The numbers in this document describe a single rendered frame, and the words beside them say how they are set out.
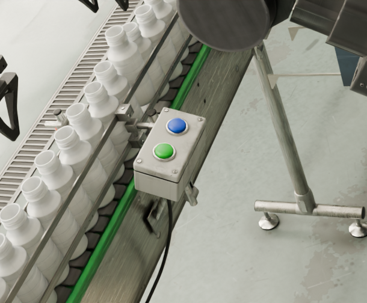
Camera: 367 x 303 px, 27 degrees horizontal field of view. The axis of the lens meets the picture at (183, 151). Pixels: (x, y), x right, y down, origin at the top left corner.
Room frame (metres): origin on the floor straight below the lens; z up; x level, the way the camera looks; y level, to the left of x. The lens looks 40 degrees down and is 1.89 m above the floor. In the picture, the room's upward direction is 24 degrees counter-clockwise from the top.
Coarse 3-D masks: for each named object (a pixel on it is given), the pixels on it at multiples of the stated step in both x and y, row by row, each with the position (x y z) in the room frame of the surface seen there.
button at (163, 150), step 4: (160, 144) 0.97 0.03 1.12; (164, 144) 0.96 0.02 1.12; (168, 144) 0.96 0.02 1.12; (156, 148) 0.96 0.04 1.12; (160, 148) 0.96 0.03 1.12; (164, 148) 0.95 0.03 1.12; (168, 148) 0.95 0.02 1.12; (172, 148) 0.95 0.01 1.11; (156, 152) 0.95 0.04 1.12; (160, 152) 0.95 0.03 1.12; (164, 152) 0.95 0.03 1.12; (168, 152) 0.95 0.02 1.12; (172, 152) 0.95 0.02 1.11; (160, 156) 0.94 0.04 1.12; (164, 156) 0.94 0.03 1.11; (168, 156) 0.94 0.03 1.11
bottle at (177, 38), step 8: (144, 0) 1.37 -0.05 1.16; (152, 0) 1.36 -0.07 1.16; (160, 0) 1.36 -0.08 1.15; (160, 8) 1.35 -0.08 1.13; (168, 8) 1.36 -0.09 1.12; (160, 16) 1.35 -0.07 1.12; (168, 16) 1.35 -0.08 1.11; (176, 24) 1.36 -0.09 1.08; (176, 32) 1.35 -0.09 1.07; (176, 40) 1.35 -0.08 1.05; (184, 40) 1.36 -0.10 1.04; (176, 48) 1.34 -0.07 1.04; (184, 56) 1.35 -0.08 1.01
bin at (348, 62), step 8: (296, 32) 1.69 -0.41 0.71; (336, 48) 1.37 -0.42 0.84; (336, 56) 1.38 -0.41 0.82; (344, 56) 1.36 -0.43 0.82; (352, 56) 1.35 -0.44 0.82; (344, 64) 1.37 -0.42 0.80; (352, 64) 1.36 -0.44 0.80; (344, 72) 1.37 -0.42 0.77; (352, 72) 1.36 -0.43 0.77; (272, 80) 1.54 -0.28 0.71; (344, 80) 1.37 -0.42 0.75; (352, 80) 1.36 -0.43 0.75; (272, 88) 1.54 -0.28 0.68
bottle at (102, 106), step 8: (88, 88) 1.15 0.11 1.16; (96, 88) 1.15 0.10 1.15; (104, 88) 1.13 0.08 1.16; (88, 96) 1.13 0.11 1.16; (96, 96) 1.12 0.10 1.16; (104, 96) 1.12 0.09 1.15; (112, 96) 1.15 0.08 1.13; (96, 104) 1.12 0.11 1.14; (104, 104) 1.12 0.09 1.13; (112, 104) 1.12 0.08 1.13; (96, 112) 1.12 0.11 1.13; (104, 112) 1.11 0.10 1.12; (112, 112) 1.11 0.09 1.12; (104, 120) 1.11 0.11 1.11; (120, 128) 1.11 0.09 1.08; (112, 136) 1.11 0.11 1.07; (120, 136) 1.11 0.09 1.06; (128, 136) 1.11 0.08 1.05; (120, 144) 1.11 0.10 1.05; (120, 152) 1.11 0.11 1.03; (136, 152) 1.11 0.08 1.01; (128, 160) 1.11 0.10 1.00
